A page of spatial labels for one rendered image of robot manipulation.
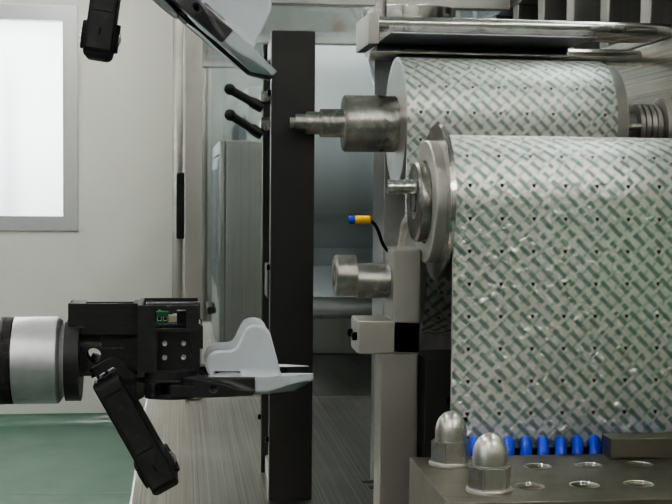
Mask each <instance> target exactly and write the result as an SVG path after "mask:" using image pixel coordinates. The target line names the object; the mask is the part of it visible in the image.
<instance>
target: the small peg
mask: <svg viewBox="0 0 672 504"><path fill-rule="evenodd" d="M417 190H418V183H417V180H416V179H411V180H409V179H404V180H401V179H396V180H394V179H388V180H387V182H386V192H387V193H388V194H415V195H416V193H417Z"/></svg>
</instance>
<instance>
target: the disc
mask: <svg viewBox="0 0 672 504"><path fill-rule="evenodd" d="M426 141H438V142H439V144H440V146H441V148H442V151H443V155H444V160H445V167H446V177H447V220H446V231H445V238H444V244H443V248H442V252H441V255H440V257H439V259H438V261H437V262H436V263H425V265H426V268H427V271H428V273H429V275H430V277H431V278H432V279H433V280H435V281H439V280H441V279H442V278H443V277H444V276H445V274H446V272H447V270H448V267H449V264H450V260H451V255H452V250H453V244H454V236H455V225H456V203H457V193H456V170H455V160H454V153H453V147H452V143H451V139H450V135H449V133H448V130H447V128H446V127H445V126H444V125H443V124H442V123H436V124H434V125H433V126H432V128H431V129H430V132H429V134H428V137H427V140H426Z"/></svg>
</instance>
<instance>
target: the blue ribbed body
mask: <svg viewBox="0 0 672 504"><path fill-rule="evenodd" d="M477 439H478V437H476V436H471V437H470V438H469V440H470V456H473V448H474V445H475V443H476V441H477ZM503 441H504V443H505V445H506V448H507V455H559V454H602V446H601V441H600V438H599V436H597V435H596V434H592V435H590V436H589V437H588V440H587V446H584V442H583V439H582V437H581V436H580V435H574V436H572V438H571V442H570V447H567V442H566V439H565V437H564V436H562V435H557V436H556V437H555V438H554V443H553V446H554V447H550V444H549V440H548V437H546V436H545V435H540V436H539V437H538V438H537V447H532V440H531V438H530V437H529V436H527V435H525V436H522V437H521V438H520V448H515V441H514V439H513V437H511V436H505V437H504V438H503Z"/></svg>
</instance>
